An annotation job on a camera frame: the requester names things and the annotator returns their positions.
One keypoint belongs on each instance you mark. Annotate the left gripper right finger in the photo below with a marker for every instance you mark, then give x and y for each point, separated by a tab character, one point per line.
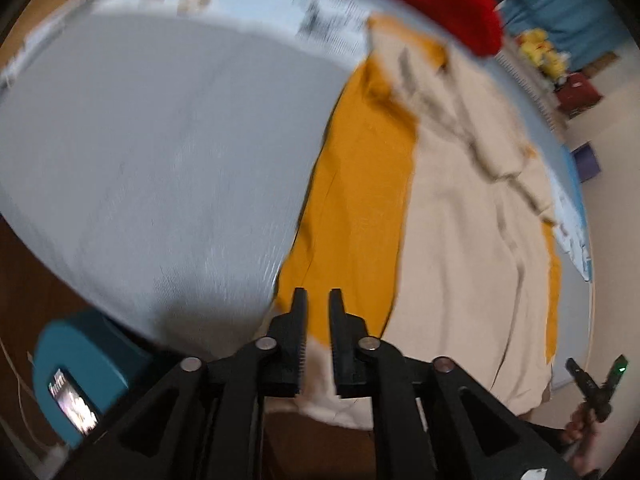
346	330

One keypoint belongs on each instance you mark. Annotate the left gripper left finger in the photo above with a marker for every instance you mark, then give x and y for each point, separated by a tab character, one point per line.
287	359

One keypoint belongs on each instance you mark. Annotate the beige and mustard jacket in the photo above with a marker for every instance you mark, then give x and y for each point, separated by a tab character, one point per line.
432	213

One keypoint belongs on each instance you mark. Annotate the person's right hand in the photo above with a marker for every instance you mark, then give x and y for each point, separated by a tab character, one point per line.
582	433

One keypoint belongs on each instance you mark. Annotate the grey bed mattress sheet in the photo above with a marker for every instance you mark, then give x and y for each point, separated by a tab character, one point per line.
159	166

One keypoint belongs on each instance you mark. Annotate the teal box with screen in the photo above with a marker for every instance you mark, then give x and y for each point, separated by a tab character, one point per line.
82	365

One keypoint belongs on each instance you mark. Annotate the purple paper bag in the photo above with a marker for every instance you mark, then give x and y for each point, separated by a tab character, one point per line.
586	161

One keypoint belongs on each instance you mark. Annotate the dark red plush cushion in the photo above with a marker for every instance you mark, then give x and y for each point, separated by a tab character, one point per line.
576	95

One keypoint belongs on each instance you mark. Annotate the yellow plush toys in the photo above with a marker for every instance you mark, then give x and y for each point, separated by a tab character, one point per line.
536	46

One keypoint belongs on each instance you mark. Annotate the blue curtain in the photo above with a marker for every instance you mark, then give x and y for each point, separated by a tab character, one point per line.
585	29

